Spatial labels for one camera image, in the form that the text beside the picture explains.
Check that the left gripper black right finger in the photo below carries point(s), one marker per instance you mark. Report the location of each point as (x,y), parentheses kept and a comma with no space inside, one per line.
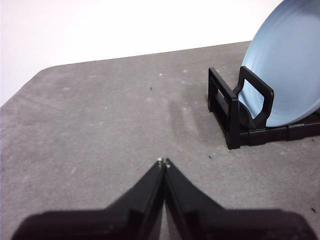
(212,225)

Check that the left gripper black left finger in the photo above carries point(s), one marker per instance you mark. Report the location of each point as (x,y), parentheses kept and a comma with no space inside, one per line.
(120,222)

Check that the blue plate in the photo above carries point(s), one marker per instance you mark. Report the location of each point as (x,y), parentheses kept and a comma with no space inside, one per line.
(287,62)

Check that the black plate rack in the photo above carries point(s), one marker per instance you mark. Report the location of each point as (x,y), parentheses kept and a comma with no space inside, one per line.
(233,120)

